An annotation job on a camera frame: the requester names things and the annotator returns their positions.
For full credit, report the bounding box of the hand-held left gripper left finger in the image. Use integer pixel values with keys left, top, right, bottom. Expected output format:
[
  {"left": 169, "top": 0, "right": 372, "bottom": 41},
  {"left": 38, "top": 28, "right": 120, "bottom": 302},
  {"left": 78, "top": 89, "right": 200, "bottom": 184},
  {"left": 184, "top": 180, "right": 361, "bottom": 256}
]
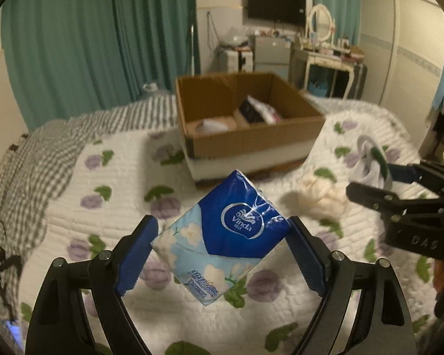
[{"left": 25, "top": 214, "right": 160, "bottom": 355}]

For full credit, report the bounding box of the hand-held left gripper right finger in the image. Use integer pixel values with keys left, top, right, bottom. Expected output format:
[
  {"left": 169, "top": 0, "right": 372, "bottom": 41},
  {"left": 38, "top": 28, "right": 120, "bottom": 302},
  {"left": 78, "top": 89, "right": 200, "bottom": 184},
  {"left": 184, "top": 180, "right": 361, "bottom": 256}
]
[{"left": 286, "top": 215, "right": 419, "bottom": 355}]

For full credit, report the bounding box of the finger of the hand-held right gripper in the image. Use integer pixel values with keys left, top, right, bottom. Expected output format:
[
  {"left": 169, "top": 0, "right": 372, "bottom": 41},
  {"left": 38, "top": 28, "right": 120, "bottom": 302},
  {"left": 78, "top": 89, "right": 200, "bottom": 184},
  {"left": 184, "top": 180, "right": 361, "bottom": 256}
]
[
  {"left": 387, "top": 160, "right": 444, "bottom": 195},
  {"left": 345, "top": 181, "right": 444, "bottom": 217}
]

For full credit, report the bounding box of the white and green sock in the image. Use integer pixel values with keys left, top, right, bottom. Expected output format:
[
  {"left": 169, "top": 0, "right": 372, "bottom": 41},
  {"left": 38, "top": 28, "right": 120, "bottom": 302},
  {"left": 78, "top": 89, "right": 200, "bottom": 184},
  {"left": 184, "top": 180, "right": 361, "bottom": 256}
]
[{"left": 350, "top": 135, "right": 392, "bottom": 190}]

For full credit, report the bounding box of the blue floral tissue pack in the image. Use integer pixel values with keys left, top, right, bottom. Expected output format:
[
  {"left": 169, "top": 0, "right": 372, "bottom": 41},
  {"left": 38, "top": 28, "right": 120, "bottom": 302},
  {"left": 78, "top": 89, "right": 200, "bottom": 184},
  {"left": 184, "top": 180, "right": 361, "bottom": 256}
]
[{"left": 150, "top": 169, "right": 290, "bottom": 307}]

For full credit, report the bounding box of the cardboard box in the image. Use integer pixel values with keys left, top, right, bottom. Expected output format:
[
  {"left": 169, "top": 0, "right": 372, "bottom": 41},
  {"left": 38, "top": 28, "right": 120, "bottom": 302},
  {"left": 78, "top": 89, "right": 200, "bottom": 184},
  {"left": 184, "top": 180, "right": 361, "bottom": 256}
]
[{"left": 175, "top": 72, "right": 326, "bottom": 189}]

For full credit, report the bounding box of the white soft item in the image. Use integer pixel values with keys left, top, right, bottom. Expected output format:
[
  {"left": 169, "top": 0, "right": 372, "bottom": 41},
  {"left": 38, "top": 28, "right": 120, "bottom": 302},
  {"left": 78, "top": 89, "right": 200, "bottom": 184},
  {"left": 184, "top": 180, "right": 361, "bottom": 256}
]
[{"left": 196, "top": 118, "right": 231, "bottom": 132}]

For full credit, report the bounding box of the cream fluffy cloth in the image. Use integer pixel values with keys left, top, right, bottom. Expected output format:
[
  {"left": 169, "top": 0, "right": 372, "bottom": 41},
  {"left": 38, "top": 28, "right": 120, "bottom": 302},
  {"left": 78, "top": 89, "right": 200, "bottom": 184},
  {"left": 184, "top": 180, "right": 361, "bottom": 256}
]
[{"left": 298, "top": 175, "right": 351, "bottom": 217}]

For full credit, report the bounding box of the white floral quilt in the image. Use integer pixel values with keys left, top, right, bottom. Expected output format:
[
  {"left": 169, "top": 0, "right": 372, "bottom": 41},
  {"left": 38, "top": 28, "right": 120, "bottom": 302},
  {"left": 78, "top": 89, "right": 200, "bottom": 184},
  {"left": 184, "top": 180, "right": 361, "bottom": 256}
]
[{"left": 18, "top": 96, "right": 443, "bottom": 355}]

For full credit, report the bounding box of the white wardrobe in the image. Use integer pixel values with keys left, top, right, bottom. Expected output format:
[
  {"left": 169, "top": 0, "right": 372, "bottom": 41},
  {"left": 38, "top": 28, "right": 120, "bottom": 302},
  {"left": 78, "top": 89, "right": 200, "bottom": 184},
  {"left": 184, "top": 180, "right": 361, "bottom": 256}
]
[{"left": 358, "top": 0, "right": 444, "bottom": 120}]

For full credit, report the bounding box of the white and pink packet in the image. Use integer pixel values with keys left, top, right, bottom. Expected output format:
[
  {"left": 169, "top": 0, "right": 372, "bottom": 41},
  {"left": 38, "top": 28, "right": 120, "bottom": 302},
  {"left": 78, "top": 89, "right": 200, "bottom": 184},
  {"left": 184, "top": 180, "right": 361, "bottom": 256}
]
[{"left": 250, "top": 95, "right": 282, "bottom": 122}]

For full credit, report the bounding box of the grey checkered blanket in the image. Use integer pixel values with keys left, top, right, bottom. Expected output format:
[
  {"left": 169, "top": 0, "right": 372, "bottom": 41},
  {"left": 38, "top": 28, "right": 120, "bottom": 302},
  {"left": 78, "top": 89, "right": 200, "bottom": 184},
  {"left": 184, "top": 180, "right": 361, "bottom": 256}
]
[{"left": 0, "top": 94, "right": 179, "bottom": 341}]

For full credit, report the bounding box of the white dressing table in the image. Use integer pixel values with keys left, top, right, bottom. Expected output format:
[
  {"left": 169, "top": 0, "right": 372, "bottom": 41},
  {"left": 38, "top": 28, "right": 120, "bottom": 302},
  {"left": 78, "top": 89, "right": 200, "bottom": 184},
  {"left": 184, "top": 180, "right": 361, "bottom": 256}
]
[{"left": 292, "top": 45, "right": 368, "bottom": 99}]

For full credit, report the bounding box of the black packet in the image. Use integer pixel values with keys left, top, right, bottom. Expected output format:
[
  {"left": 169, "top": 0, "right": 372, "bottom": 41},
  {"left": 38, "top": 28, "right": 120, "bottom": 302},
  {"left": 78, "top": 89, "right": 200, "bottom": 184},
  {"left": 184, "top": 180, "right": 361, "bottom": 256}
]
[{"left": 239, "top": 96, "right": 267, "bottom": 124}]

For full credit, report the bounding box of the small silver fridge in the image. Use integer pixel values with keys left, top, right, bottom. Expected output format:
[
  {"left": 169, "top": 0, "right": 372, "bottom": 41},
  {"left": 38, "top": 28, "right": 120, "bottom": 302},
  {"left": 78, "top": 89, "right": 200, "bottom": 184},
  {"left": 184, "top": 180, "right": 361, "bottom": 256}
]
[{"left": 253, "top": 35, "right": 293, "bottom": 79}]

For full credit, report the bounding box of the white oval vanity mirror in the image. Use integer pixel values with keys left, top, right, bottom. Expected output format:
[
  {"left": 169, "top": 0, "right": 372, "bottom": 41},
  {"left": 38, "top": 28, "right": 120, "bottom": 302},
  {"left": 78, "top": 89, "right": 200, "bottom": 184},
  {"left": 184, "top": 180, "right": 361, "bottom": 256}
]
[{"left": 306, "top": 3, "right": 336, "bottom": 44}]

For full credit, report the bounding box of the white appliance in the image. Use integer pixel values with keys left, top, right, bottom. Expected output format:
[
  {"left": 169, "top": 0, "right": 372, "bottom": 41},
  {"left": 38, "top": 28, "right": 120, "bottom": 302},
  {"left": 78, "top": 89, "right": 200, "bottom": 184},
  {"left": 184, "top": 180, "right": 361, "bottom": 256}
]
[{"left": 222, "top": 47, "right": 254, "bottom": 73}]

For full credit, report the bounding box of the clear plastic bag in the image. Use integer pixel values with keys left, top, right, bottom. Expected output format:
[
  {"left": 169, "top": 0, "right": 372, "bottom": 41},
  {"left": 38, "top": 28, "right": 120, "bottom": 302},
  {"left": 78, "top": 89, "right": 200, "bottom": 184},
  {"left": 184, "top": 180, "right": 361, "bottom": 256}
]
[{"left": 222, "top": 26, "right": 255, "bottom": 48}]

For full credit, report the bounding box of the wide green curtain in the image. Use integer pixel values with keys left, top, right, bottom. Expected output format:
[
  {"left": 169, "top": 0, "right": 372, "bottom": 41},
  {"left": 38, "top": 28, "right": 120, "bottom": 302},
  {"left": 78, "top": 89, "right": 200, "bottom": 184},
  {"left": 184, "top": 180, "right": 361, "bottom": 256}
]
[{"left": 0, "top": 0, "right": 200, "bottom": 131}]

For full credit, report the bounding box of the black wall television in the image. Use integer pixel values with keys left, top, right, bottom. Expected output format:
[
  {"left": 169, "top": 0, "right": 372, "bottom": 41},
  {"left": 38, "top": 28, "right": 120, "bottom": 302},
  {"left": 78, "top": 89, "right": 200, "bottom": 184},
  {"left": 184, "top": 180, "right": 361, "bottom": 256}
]
[{"left": 247, "top": 0, "right": 307, "bottom": 29}]

